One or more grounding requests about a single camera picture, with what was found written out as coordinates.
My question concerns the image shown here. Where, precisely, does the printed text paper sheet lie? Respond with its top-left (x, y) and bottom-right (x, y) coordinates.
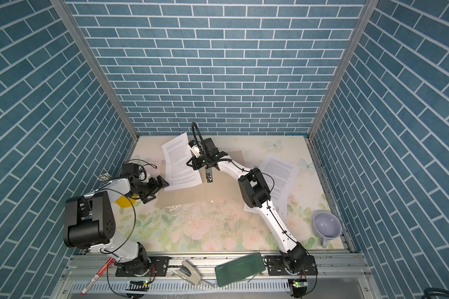
top-left (162, 133), bottom-right (202, 191)

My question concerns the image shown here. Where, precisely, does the beige cardboard folder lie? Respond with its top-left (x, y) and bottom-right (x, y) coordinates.
top-left (155, 161), bottom-right (242, 208)

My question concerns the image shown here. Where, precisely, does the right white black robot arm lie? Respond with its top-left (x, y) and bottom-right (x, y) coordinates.
top-left (187, 138), bottom-right (310, 274)

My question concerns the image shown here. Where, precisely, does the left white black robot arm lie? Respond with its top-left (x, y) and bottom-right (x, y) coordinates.
top-left (63, 163), bottom-right (169, 276)

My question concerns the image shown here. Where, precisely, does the metal folder clip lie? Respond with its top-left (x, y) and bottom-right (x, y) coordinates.
top-left (205, 167), bottom-right (213, 183)

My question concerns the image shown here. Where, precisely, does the yellow pen cup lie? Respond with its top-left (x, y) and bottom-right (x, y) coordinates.
top-left (115, 196), bottom-right (137, 209)

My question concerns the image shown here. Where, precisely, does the coloured pens bundle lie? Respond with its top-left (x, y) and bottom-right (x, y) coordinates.
top-left (97, 173), bottom-right (112, 184)

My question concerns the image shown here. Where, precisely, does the red marker pen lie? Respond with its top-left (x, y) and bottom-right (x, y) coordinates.
top-left (81, 258), bottom-right (115, 295)

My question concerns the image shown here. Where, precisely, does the diagram paper sheet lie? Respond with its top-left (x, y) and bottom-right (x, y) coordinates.
top-left (244, 204), bottom-right (288, 220)

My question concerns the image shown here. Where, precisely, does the grey stapler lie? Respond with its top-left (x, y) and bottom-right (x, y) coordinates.
top-left (175, 260), bottom-right (202, 285)

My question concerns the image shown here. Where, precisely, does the lilac ceramic cup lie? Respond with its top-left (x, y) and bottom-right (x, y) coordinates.
top-left (313, 211), bottom-right (342, 248)

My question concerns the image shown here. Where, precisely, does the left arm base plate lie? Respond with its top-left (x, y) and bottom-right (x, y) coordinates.
top-left (115, 256), bottom-right (170, 278)

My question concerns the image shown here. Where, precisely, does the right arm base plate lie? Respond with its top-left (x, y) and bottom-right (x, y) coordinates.
top-left (263, 255), bottom-right (318, 276)

